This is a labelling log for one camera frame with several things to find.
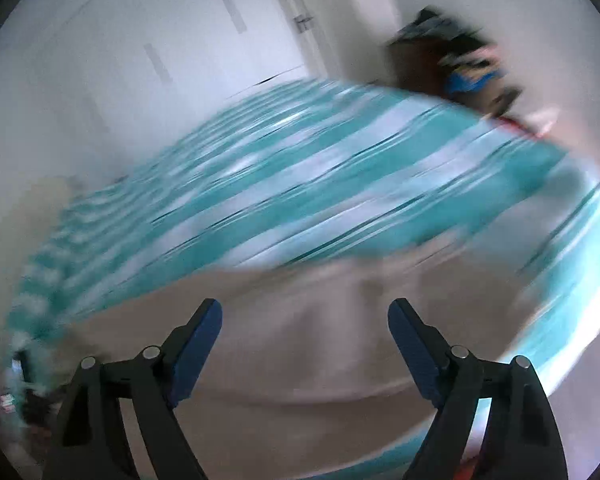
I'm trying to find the beige pants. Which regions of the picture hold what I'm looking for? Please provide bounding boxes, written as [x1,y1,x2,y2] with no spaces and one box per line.
[52,237,535,479]

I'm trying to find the dark nightstand with clutter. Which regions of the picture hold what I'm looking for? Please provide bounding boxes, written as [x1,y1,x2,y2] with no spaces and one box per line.
[387,6,522,117]

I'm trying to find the teal plaid bedspread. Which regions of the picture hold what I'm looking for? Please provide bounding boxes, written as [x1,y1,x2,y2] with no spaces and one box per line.
[2,80,600,460]

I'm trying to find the white wardrobe doors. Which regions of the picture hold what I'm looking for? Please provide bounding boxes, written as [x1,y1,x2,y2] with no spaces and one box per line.
[0,0,308,167]

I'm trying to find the white room door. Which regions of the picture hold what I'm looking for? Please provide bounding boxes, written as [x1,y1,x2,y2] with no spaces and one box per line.
[258,0,401,82]

